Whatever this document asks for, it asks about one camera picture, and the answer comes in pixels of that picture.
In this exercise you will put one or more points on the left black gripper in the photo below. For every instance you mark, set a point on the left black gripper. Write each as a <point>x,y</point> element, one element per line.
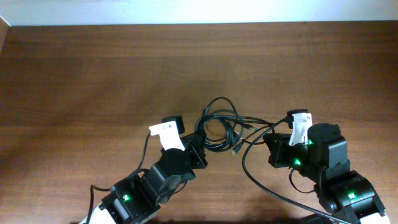
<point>194,147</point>

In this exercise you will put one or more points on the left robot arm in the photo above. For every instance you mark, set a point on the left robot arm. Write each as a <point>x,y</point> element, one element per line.
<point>137,198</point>

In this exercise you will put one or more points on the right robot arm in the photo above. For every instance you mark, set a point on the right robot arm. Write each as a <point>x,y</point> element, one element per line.
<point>323,158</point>

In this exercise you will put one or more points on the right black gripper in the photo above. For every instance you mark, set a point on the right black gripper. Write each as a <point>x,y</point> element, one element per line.
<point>277,150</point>

